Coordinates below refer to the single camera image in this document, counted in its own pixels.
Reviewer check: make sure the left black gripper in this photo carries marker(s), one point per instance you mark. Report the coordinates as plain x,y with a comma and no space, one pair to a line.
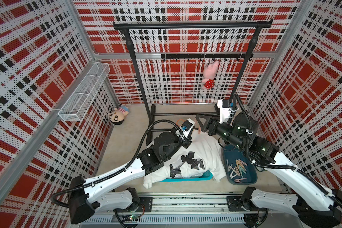
187,142

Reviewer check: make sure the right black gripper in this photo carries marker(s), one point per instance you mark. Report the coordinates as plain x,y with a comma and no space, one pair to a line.
212,123

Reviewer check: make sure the white printed t-shirt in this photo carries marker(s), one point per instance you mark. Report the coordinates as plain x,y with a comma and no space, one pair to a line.
204,154

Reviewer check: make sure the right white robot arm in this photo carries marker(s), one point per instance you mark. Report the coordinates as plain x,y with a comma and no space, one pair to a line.
314,204

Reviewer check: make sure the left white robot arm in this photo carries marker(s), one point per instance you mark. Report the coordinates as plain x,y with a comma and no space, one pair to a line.
85,197

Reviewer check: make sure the teal flat tray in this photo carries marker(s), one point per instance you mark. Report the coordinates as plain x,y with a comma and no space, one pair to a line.
206,176

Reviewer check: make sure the pink pig plush toy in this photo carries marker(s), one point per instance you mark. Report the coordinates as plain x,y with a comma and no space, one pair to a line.
209,74

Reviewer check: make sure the dark teal clothespin bin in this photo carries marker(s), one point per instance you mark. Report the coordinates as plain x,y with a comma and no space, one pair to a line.
238,170

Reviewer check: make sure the black-haired boy doll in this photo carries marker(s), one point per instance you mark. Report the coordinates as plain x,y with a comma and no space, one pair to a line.
117,117

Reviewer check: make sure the black clothes rack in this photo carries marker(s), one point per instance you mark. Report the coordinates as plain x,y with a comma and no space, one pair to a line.
151,110

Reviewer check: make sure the aluminium front rail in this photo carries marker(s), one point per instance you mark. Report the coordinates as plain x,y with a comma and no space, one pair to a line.
200,210

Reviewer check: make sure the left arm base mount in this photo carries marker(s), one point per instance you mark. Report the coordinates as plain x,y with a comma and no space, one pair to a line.
144,205

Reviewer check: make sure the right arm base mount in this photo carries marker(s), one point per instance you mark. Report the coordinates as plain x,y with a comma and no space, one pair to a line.
238,203

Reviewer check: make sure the black wall hook rail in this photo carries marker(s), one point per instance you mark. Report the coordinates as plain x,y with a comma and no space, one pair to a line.
213,56

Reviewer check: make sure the white wire mesh basket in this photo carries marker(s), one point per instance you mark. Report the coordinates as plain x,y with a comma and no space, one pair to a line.
76,107

